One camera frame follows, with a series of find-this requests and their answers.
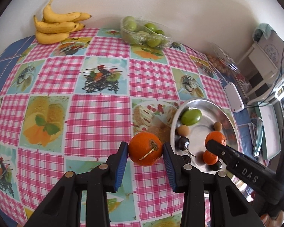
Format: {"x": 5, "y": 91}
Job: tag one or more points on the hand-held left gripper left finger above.
{"x": 122, "y": 167}

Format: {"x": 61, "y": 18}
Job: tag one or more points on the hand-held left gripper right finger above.
{"x": 169, "y": 167}

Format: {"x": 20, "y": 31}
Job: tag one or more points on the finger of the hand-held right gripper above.
{"x": 220, "y": 149}

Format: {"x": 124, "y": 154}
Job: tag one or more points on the small dark plum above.
{"x": 187, "y": 159}

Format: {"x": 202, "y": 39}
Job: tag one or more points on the brown longan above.
{"x": 182, "y": 130}
{"x": 218, "y": 126}

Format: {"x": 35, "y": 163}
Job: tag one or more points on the round metal bowl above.
{"x": 198, "y": 132}

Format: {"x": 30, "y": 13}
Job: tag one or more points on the large dark plum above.
{"x": 182, "y": 143}

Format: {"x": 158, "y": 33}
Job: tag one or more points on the tangerine with stick stem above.
{"x": 144, "y": 147}

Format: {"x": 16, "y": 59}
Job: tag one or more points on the round green mango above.
{"x": 191, "y": 116}

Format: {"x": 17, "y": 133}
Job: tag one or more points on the clear tray of green fruits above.
{"x": 144, "y": 34}

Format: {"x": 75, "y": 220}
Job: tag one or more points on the light green tray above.
{"x": 271, "y": 127}

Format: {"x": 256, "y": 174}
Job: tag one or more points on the white plastic box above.
{"x": 234, "y": 97}

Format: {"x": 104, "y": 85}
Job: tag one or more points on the pink checked printed tablecloth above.
{"x": 97, "y": 113}

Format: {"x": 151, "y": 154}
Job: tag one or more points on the clear bag of longans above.
{"x": 221, "y": 62}

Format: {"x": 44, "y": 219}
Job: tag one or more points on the white printed box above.
{"x": 278, "y": 49}

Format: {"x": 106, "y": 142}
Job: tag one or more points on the teal cloth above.
{"x": 265, "y": 28}

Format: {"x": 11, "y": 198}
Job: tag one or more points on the yellow banana bunch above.
{"x": 54, "y": 26}

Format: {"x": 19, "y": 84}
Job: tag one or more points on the white furniture frame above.
{"x": 262, "y": 56}

